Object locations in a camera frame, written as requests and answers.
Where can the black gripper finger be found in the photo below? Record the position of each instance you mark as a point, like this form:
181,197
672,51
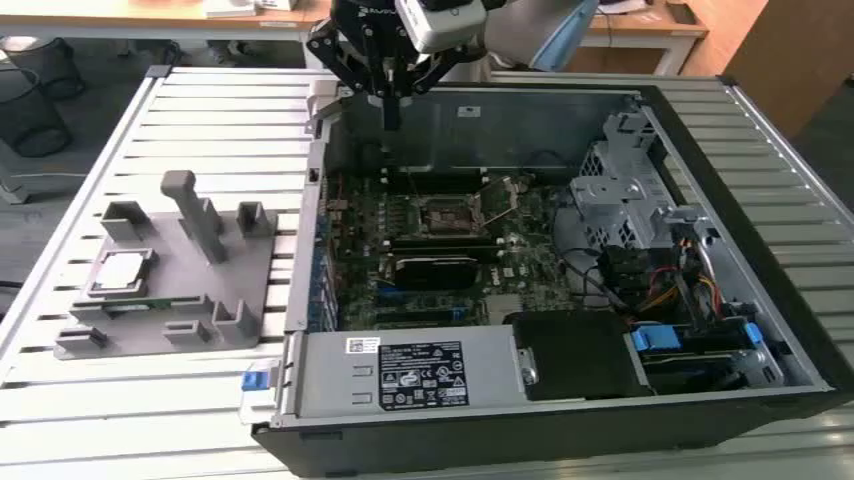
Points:
334,55
434,70

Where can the silver CPU chip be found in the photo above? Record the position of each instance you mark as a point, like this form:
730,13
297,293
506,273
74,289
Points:
123,272

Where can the CPU socket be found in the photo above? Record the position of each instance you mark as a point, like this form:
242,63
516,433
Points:
446,216

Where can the white flat box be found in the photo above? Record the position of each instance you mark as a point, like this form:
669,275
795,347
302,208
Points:
230,10

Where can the black RAM slot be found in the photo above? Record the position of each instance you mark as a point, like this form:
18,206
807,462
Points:
434,186
444,254
444,243
434,174

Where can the green motherboard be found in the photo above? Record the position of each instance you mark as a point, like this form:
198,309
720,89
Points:
534,240

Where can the silver drive cage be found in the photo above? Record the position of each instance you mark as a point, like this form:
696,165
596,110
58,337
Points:
614,200

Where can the black phone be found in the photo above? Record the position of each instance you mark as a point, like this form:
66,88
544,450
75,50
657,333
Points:
684,14

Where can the small black graphics card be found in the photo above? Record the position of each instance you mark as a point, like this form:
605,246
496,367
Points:
434,275

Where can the black mesh waste bin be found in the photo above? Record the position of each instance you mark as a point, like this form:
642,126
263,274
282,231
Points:
54,65
27,115

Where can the silver chipset heatsink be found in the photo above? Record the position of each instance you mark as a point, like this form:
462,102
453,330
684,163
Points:
504,307

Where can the brown wooden cabinet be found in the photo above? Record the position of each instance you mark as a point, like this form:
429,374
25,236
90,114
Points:
788,60

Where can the grey parts rack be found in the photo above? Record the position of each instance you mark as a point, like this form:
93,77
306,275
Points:
167,300

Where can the green RAM stick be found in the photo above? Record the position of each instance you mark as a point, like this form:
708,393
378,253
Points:
167,301

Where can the black plastic cover box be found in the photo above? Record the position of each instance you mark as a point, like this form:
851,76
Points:
574,355

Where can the silver power supply unit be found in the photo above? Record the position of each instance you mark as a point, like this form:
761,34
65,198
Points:
321,370

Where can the blue disk carrier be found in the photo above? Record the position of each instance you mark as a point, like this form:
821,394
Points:
654,340

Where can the blue case latch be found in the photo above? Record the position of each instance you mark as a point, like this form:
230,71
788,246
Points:
257,379

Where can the blue plastic clip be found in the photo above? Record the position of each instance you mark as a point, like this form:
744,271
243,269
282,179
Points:
753,334

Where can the black PC case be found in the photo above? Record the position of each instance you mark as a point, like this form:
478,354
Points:
468,445

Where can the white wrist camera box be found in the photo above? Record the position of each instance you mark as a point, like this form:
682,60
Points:
448,25

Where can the wooden desk white frame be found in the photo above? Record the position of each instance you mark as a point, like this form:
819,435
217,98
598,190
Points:
634,30
134,17

